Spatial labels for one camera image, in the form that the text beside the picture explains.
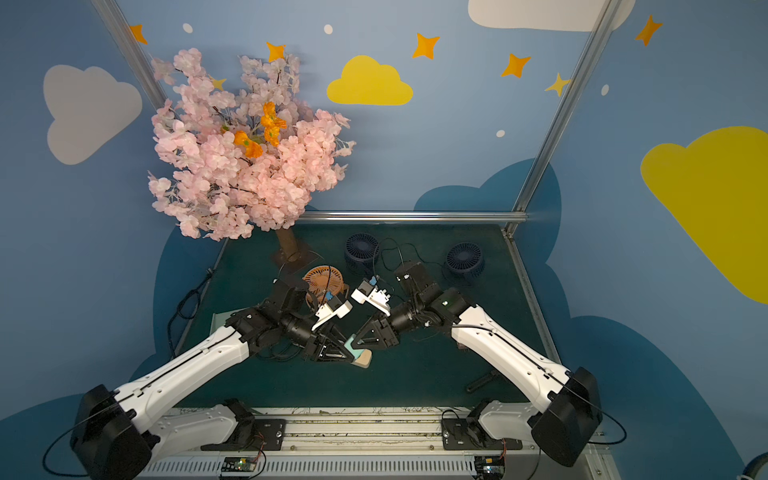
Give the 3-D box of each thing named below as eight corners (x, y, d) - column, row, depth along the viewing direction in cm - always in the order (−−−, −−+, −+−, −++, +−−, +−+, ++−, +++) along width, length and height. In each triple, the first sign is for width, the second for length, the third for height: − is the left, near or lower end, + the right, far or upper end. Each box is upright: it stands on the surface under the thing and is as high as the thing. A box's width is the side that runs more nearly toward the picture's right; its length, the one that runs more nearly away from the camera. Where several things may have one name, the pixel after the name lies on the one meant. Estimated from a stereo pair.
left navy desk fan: (346, 275, 109) (343, 258, 101) (349, 250, 117) (347, 232, 109) (378, 275, 109) (378, 259, 101) (379, 250, 117) (379, 233, 109)
